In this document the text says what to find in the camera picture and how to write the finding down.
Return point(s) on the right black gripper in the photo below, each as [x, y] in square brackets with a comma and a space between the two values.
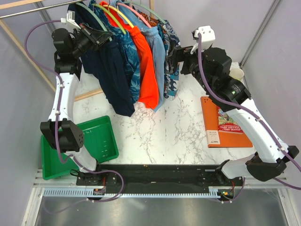
[179, 54]

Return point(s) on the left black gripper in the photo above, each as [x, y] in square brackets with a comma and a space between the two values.
[95, 37]

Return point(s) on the navy blue shorts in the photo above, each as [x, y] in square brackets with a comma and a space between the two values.
[107, 66]

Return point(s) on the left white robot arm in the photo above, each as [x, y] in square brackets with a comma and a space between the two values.
[60, 131]

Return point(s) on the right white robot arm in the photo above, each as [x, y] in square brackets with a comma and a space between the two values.
[211, 68]

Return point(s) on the patterned grey orange shorts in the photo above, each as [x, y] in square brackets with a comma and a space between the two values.
[171, 41]

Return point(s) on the lime green hanger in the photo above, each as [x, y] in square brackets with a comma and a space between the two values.
[111, 16]

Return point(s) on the yellow hanger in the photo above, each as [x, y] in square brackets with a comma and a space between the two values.
[121, 15]

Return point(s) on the blue patterned hanging shorts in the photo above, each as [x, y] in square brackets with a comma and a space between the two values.
[128, 52]

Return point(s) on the pink hanger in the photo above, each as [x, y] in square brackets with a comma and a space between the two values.
[143, 23]

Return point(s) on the mint green loaded hanger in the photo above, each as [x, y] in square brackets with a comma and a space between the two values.
[150, 8]

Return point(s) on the light blue hanging shorts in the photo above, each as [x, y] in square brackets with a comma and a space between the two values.
[158, 52]

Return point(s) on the orange hanging shorts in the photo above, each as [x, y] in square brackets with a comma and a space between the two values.
[149, 88]

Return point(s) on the pale yellow mug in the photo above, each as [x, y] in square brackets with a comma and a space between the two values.
[236, 73]

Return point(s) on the red green children's book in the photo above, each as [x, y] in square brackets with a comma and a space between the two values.
[227, 124]

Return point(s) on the orange notebook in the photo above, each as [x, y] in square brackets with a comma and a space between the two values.
[216, 138]

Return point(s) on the green plastic tray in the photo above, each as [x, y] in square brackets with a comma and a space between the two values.
[99, 141]

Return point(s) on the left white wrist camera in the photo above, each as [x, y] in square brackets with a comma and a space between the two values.
[69, 21]

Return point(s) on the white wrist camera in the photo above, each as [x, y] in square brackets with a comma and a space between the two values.
[69, 21]
[207, 38]

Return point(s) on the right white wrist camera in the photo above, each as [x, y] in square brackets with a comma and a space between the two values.
[207, 38]

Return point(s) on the metal clothes rail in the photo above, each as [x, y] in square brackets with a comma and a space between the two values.
[41, 9]

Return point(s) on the wooden clothes rack frame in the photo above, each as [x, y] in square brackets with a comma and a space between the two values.
[15, 40]

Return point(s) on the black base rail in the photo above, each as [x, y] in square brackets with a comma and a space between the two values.
[144, 179]

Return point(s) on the white slotted cable duct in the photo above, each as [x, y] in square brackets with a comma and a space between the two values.
[94, 193]

